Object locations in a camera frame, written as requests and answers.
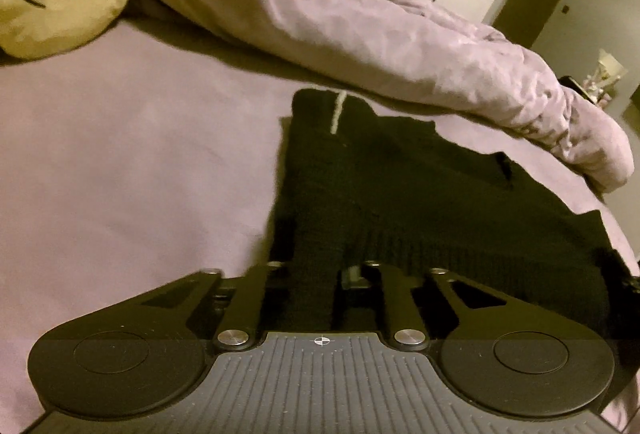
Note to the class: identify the dark door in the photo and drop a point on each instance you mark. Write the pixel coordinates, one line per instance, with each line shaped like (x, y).
(575, 9)

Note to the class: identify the purple crumpled duvet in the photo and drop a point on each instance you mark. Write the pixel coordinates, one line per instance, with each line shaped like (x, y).
(350, 19)

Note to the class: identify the black knit sweater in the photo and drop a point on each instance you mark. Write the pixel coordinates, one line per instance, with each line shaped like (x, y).
(400, 194)

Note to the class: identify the white wrapped bouquet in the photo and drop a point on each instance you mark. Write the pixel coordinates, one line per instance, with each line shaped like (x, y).
(611, 66)

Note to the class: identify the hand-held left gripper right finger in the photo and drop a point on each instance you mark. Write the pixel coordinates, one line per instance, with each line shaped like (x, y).
(386, 289)

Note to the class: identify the bed with purple sheet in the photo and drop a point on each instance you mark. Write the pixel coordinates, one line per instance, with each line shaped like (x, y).
(125, 144)

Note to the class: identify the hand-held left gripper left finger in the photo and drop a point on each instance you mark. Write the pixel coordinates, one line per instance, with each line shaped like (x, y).
(265, 286)

